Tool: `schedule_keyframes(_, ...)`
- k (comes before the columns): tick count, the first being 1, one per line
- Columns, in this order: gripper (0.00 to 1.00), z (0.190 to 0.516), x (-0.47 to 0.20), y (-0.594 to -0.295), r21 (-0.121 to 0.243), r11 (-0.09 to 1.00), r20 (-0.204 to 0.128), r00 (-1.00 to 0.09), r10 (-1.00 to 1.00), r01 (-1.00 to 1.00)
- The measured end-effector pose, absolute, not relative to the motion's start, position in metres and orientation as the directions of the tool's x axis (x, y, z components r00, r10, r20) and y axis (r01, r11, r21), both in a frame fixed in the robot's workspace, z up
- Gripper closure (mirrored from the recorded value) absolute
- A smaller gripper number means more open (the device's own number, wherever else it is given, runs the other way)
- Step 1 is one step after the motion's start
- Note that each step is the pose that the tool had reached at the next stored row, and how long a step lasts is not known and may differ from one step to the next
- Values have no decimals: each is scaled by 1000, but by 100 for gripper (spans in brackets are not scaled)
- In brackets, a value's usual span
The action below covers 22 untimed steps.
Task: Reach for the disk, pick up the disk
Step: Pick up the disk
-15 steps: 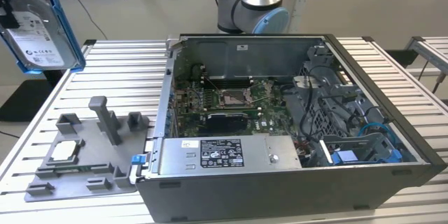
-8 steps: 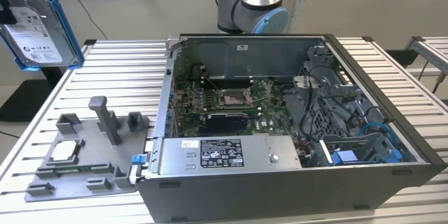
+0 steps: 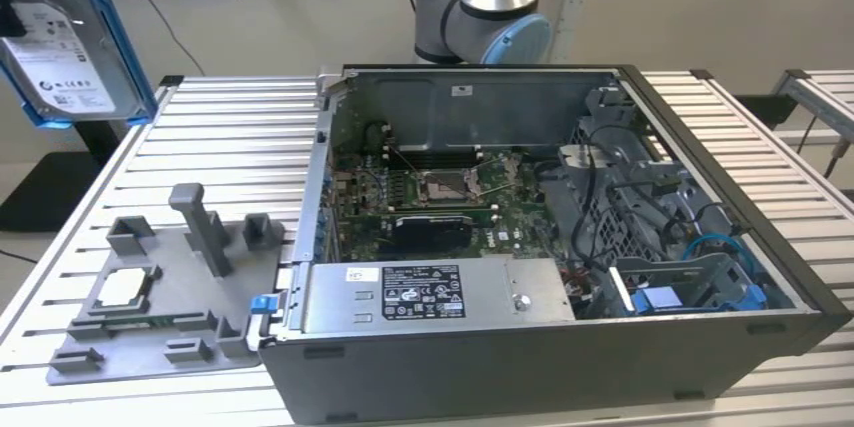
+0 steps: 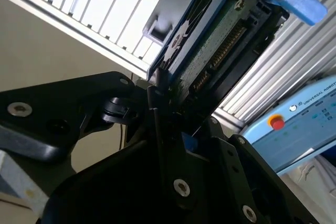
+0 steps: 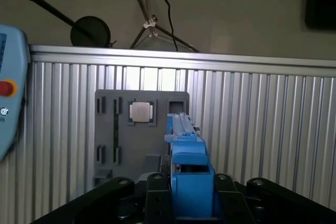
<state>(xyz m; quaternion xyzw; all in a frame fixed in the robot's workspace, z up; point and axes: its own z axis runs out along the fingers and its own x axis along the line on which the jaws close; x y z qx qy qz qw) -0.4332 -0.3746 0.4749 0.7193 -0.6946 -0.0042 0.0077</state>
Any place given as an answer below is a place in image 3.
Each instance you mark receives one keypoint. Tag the hard disk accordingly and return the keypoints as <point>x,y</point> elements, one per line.
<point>67,47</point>

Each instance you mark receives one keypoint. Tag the blue disk carrier in bay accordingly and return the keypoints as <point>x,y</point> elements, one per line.
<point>656,298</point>

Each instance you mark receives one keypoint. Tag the grey metal disk bay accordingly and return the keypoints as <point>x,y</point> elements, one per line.
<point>707,267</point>

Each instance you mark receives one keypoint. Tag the black stand with base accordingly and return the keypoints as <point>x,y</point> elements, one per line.
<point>40,197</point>

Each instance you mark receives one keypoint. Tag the silver CPU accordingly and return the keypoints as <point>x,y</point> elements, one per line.
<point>121,289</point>

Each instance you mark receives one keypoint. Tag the grey parts rack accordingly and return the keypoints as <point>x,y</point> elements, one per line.
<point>180,292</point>

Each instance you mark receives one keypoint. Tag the green RAM stick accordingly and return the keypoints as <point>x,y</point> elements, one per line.
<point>143,319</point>

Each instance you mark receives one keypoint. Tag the thin metal locking lever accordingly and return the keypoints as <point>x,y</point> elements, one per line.
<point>412,163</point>

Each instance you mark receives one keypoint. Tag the black RAM slots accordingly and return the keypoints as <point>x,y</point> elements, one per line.
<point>434,149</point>

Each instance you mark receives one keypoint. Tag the blue case latch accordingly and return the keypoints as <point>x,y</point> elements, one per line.
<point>261,305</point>

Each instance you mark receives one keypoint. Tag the CPU socket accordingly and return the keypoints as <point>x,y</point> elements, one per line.
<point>443,184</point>

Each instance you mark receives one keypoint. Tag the silver power supply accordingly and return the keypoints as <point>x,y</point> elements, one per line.
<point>334,297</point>

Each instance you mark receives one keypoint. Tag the black graphics card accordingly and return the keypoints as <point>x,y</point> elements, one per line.
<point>434,234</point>

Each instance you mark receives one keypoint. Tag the green motherboard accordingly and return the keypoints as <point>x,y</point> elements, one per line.
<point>514,207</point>

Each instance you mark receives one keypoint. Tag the black open PC case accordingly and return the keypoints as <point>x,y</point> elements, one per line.
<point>534,362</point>

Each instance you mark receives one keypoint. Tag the metal slat side table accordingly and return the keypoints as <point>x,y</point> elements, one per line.
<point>823,92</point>

